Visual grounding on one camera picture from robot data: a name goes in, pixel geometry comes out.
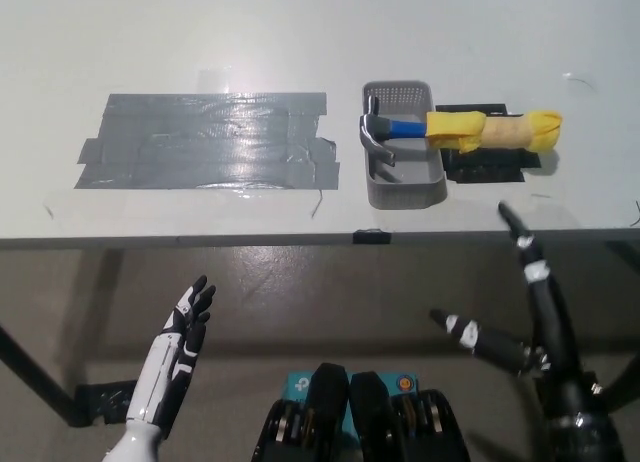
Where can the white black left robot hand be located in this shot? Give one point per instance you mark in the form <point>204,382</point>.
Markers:
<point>165,362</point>

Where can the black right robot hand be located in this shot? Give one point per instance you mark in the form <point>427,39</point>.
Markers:
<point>555,332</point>

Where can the blue hammer with yellow wrap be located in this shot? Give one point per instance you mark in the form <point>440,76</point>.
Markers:
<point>405,128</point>

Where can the black table leg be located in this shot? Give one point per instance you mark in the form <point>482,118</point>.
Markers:
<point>35,369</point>
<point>622,382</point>

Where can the black table brace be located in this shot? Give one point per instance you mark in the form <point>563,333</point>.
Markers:
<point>625,254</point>

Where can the grey perforated plastic basket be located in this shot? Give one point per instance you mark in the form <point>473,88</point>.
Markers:
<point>407,174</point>

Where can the grey duct tape patch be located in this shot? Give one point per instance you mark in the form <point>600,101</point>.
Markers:
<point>200,142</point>

